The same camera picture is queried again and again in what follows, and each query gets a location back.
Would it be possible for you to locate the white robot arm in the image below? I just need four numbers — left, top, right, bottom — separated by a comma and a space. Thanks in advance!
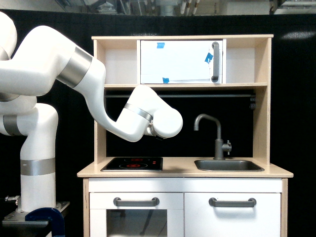
0, 13, 183, 212

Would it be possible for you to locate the grey faucet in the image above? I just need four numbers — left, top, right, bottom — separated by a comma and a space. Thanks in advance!
194, 114, 224, 160

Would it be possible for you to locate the grey faucet knob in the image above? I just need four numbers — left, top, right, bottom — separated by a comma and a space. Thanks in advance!
222, 140, 232, 155

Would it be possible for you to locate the black stovetop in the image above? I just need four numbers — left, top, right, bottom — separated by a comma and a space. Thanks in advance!
101, 157, 163, 172

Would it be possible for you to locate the white microwave door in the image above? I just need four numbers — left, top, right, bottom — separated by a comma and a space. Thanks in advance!
140, 39, 226, 84

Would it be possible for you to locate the grey sink basin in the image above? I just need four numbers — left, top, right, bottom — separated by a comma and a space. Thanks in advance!
195, 159, 264, 172

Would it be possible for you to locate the blue tape top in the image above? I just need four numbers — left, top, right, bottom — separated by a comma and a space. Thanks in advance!
157, 42, 165, 49

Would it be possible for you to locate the blue tape right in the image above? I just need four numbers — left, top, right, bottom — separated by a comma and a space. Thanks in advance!
205, 52, 213, 64

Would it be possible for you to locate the wooden toy kitchen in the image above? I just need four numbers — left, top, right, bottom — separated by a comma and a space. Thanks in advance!
78, 35, 293, 237

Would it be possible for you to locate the white oven door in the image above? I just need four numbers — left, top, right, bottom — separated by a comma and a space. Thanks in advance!
90, 192, 185, 237

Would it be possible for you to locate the white cabinet door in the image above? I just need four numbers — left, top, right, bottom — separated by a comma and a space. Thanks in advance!
184, 193, 281, 237

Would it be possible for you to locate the black curtain backdrop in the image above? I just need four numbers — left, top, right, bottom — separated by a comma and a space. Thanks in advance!
6, 10, 316, 237

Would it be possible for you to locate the blue clamp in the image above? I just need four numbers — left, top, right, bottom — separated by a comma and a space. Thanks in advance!
25, 207, 65, 237

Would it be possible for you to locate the grey hanging rail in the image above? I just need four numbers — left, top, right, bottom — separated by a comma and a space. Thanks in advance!
105, 93, 256, 99

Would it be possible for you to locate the grey oven handle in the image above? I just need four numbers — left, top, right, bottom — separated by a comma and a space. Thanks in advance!
113, 197, 160, 207

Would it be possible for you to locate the grey microwave handle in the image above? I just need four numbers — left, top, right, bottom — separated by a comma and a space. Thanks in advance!
211, 42, 220, 82

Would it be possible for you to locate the grey cabinet handle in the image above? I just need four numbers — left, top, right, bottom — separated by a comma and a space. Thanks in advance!
209, 197, 257, 208

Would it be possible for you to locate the metal base plate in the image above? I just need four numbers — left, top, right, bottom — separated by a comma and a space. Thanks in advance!
2, 201, 70, 236

